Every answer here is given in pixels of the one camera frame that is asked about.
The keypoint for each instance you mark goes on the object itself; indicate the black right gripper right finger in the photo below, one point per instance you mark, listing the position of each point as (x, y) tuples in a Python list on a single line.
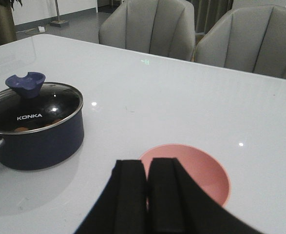
[(177, 205)]

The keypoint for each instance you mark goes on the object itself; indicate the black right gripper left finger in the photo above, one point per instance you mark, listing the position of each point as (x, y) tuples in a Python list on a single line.
[(121, 208)]

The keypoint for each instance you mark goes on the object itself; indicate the pink plastic bowl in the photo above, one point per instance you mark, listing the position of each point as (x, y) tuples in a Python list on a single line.
[(204, 169)]

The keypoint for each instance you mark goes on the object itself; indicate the glass pot lid blue knob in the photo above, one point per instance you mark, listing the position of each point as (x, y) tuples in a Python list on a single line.
[(31, 98)]

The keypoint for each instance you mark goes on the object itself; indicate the orange ham slices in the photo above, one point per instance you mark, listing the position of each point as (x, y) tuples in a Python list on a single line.
[(33, 125)]

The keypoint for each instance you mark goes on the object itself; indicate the brown planter pot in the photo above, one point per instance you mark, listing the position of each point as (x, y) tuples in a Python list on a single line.
[(7, 26)]

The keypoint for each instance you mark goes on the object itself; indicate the dark blue saucepan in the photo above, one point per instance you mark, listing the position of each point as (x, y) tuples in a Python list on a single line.
[(42, 149)]

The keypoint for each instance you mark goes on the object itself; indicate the left grey upholstered chair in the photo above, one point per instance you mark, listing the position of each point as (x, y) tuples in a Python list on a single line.
[(158, 27)]

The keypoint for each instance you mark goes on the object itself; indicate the grey upholstered chair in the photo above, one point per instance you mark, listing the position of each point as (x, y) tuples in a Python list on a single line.
[(249, 39), (158, 27)]

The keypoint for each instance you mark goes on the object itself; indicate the right grey upholstered chair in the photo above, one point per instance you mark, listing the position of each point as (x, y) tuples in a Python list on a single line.
[(249, 39)]

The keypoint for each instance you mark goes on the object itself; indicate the grey curtain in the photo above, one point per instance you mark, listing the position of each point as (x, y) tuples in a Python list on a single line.
[(208, 12)]

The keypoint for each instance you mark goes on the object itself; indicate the floor lamp base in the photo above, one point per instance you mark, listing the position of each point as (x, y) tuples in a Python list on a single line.
[(58, 22)]

